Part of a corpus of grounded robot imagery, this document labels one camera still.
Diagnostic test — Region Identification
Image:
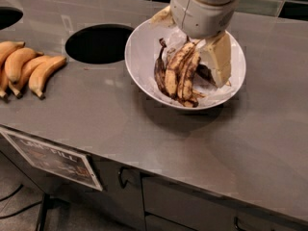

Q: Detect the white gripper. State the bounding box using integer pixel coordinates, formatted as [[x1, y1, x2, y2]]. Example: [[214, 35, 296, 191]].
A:
[[150, 0, 239, 88]]

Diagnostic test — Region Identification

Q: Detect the spotted brown banana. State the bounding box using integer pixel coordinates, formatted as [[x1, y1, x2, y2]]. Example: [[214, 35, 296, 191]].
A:
[[177, 51, 200, 101], [165, 42, 195, 98]]

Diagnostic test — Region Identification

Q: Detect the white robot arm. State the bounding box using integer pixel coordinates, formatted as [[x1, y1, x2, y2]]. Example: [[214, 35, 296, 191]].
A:
[[150, 0, 239, 88]]

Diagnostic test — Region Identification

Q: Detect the dark banana peel right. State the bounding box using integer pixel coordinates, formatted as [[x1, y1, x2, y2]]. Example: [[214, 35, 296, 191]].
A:
[[197, 64, 231, 88]]

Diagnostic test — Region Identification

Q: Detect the dark banana peel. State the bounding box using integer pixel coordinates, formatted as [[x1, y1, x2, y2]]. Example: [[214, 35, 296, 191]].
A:
[[154, 38, 167, 94], [197, 64, 231, 88]]

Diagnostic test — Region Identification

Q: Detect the dark banana peel left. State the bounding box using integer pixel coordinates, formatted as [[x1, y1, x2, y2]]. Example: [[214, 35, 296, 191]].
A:
[[154, 38, 167, 94]]

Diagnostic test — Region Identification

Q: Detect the white bowl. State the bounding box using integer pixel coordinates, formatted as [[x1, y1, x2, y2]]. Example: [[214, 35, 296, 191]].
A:
[[125, 20, 246, 111]]

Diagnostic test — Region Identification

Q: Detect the yellow banana rightmost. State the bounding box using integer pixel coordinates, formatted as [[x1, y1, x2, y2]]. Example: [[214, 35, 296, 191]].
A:
[[28, 56, 66, 99]]

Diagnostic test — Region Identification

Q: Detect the yellow banana middle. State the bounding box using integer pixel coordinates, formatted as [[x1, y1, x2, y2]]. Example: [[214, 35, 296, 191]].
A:
[[5, 47, 43, 83]]

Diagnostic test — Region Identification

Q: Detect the yellow banana top left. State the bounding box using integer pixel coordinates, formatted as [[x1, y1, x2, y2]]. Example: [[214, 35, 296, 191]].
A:
[[0, 41, 25, 66]]

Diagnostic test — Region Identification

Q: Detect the yellow banana at edge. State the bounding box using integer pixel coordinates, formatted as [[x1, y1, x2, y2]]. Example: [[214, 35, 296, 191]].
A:
[[0, 68, 9, 99]]

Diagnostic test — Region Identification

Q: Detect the landfill sign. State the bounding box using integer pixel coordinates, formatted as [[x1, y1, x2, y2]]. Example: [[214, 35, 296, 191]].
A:
[[0, 128, 103, 191]]

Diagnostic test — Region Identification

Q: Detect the grey cabinet drawer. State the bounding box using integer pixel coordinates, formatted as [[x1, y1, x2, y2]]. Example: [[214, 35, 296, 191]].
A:
[[142, 177, 308, 231]]

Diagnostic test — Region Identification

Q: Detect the black cabinet handle left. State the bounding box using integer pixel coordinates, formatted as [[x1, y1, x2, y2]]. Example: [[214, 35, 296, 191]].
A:
[[117, 167, 130, 189]]

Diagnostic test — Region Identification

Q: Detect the black cabinet handle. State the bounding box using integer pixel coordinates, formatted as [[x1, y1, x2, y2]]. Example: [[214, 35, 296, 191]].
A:
[[117, 167, 130, 189], [233, 217, 253, 231]]

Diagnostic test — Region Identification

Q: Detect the black cabinet handle right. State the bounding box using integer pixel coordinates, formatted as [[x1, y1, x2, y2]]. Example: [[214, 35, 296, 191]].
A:
[[233, 217, 253, 231]]

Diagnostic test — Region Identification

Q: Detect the black floor cable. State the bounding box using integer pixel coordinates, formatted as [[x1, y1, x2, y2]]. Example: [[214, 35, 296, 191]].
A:
[[0, 184, 44, 219]]

